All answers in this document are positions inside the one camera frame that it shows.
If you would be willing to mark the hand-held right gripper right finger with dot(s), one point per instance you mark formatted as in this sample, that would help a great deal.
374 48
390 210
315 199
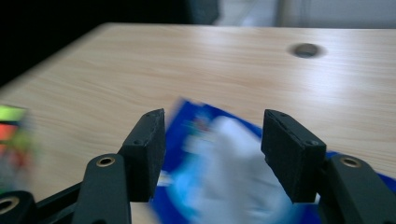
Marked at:
292 155

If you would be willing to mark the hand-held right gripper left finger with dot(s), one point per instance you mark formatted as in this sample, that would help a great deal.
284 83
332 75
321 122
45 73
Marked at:
144 155

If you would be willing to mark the blue wet wipes pack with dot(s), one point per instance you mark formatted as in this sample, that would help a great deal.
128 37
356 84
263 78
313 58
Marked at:
180 137

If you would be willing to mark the multicoloured puzzle cube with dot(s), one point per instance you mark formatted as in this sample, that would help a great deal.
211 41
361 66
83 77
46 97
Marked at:
14 133

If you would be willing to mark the dark round table grommet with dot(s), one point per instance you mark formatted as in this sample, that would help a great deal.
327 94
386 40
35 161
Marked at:
306 50

